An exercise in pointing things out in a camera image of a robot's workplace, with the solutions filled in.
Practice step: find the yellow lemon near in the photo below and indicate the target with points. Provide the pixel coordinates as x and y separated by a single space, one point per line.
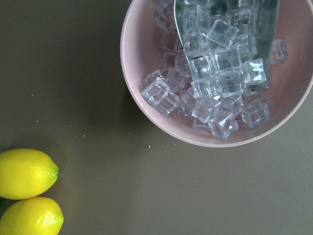
26 173

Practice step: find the yellow lemon far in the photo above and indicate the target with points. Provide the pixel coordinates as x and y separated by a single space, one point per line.
34 216

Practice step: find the yellow lemon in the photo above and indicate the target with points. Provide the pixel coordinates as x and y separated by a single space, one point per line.
34 216
26 173

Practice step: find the metal ice scoop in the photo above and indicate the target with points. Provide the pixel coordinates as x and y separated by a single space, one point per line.
227 43

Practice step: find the pink bowl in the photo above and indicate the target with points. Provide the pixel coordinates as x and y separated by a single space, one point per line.
220 101

